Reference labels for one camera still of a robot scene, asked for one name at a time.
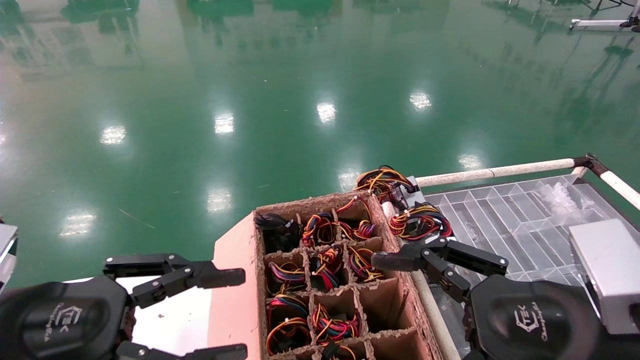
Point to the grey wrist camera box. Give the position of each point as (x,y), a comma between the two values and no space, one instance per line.
(610,275)
(7,250)

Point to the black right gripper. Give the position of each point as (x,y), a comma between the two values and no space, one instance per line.
(530,320)

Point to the clear plastic divider tray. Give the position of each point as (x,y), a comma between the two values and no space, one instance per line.
(520,230)

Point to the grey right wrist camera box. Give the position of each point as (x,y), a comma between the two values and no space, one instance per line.
(610,275)

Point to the white tube cart frame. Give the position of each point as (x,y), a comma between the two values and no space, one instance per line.
(434,315)

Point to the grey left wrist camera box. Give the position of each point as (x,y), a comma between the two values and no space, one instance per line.
(7,250)

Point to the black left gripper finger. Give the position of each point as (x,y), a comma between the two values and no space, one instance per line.
(220,352)

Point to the brown divided cardboard box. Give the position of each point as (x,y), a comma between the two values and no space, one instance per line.
(235,300)

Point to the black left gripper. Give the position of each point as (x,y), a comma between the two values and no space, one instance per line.
(60,320)

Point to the clear plastic bag pieces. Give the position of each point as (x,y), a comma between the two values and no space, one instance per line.
(562,197)

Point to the white stand base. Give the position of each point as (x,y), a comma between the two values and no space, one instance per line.
(595,23)

